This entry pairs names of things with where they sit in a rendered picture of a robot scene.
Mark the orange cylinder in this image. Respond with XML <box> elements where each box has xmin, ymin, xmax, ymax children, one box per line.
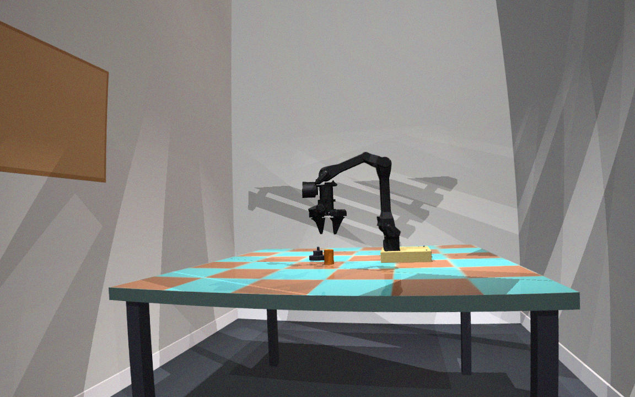
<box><xmin>324</xmin><ymin>249</ymin><xmax>334</xmax><ymax>265</ymax></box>

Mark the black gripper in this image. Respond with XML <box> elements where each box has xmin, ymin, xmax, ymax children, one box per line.
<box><xmin>309</xmin><ymin>197</ymin><xmax>347</xmax><ymax>234</ymax></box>

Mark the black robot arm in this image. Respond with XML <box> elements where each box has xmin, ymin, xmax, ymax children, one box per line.
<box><xmin>302</xmin><ymin>152</ymin><xmax>401</xmax><ymax>251</ymax></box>

